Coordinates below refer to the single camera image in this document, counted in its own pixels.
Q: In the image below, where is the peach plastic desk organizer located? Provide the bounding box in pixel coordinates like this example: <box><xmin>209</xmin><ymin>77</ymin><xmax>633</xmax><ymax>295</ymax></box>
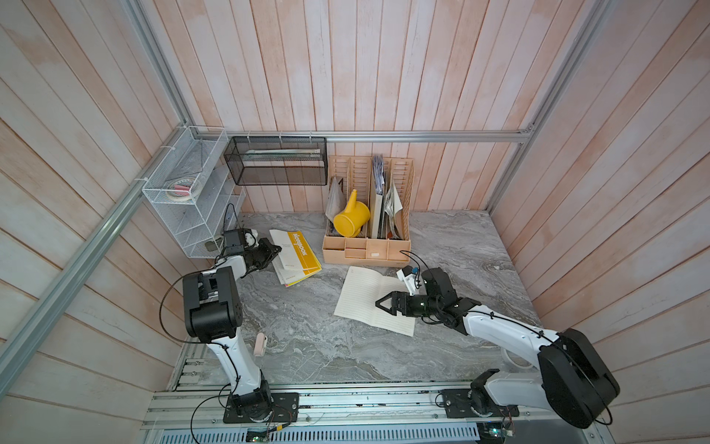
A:
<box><xmin>323</xmin><ymin>155</ymin><xmax>414</xmax><ymax>268</ymax></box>

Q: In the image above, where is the grey folder in organizer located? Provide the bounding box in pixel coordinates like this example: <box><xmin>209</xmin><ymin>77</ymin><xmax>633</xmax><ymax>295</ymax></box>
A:
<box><xmin>325</xmin><ymin>176</ymin><xmax>347</xmax><ymax>223</ymax></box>

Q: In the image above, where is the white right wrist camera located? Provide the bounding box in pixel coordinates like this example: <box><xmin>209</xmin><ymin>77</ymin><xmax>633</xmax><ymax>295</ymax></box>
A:
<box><xmin>396</xmin><ymin>266</ymin><xmax>422</xmax><ymax>296</ymax></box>

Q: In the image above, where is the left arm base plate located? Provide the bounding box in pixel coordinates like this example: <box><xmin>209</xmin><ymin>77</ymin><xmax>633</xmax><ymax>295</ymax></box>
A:
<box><xmin>223</xmin><ymin>392</ymin><xmax>300</xmax><ymax>425</ymax></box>

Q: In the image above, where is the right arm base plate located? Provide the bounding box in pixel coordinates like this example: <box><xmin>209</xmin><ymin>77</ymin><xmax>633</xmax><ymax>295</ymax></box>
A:
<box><xmin>437</xmin><ymin>388</ymin><xmax>520</xmax><ymax>418</ymax></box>

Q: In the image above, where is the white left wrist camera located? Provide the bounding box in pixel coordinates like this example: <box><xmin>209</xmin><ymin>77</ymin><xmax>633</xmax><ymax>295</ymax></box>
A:
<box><xmin>244</xmin><ymin>229</ymin><xmax>258</xmax><ymax>249</ymax></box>

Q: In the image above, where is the grey-green book in organizer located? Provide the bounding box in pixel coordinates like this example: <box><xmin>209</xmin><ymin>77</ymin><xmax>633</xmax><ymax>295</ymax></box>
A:
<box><xmin>370</xmin><ymin>155</ymin><xmax>386</xmax><ymax>239</ymax></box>

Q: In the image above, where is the yellow plastic watering can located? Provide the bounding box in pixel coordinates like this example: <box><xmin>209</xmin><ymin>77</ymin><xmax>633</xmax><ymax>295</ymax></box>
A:
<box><xmin>333</xmin><ymin>190</ymin><xmax>371</xmax><ymax>238</ymax></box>

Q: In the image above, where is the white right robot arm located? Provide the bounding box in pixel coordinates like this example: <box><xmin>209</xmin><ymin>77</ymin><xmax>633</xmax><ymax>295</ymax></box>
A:
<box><xmin>375</xmin><ymin>266</ymin><xmax>621</xmax><ymax>429</ymax></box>

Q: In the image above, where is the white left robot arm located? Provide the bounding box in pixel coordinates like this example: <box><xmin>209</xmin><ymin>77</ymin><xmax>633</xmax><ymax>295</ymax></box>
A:
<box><xmin>182</xmin><ymin>229</ymin><xmax>281</xmax><ymax>418</ymax></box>

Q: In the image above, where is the cream lined notebook with holes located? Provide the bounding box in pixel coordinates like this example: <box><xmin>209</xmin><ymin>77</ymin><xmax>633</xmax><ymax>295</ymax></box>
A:
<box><xmin>334</xmin><ymin>266</ymin><xmax>415</xmax><ymax>337</ymax></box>

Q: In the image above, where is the illustrated book in organizer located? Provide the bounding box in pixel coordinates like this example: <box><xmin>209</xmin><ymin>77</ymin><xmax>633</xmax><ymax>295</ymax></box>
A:
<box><xmin>385</xmin><ymin>179</ymin><xmax>403</xmax><ymax>240</ymax></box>

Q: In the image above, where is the white wire wall shelf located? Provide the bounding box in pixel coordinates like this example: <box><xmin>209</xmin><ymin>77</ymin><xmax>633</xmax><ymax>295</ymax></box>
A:
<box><xmin>142</xmin><ymin>126</ymin><xmax>244</xmax><ymax>260</ymax></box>

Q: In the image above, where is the cream notebook orange cover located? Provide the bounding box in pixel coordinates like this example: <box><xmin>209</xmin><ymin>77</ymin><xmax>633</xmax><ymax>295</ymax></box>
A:
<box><xmin>269</xmin><ymin>229</ymin><xmax>321</xmax><ymax>285</ymax></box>
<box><xmin>273</xmin><ymin>244</ymin><xmax>322</xmax><ymax>287</ymax></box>

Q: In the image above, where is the aluminium frame rail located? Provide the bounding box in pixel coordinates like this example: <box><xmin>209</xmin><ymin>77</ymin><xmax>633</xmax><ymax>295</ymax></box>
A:
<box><xmin>224</xmin><ymin>129</ymin><xmax>533</xmax><ymax>144</ymax></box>

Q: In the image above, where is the tape roll on shelf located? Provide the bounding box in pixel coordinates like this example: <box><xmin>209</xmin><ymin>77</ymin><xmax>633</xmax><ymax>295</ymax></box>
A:
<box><xmin>165</xmin><ymin>177</ymin><xmax>202</xmax><ymax>203</ymax></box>

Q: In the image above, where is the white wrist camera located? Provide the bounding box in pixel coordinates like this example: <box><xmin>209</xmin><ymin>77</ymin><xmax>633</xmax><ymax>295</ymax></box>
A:
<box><xmin>244</xmin><ymin>229</ymin><xmax>258</xmax><ymax>249</ymax></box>
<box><xmin>396</xmin><ymin>266</ymin><xmax>422</xmax><ymax>296</ymax></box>

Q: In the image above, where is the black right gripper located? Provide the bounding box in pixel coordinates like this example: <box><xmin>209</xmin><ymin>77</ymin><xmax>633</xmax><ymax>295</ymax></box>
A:
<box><xmin>376</xmin><ymin>291</ymin><xmax>442</xmax><ymax>317</ymax></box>

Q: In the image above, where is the black mesh wall basket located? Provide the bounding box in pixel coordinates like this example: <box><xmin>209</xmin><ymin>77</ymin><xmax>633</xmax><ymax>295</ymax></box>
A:
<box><xmin>223</xmin><ymin>136</ymin><xmax>328</xmax><ymax>187</ymax></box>

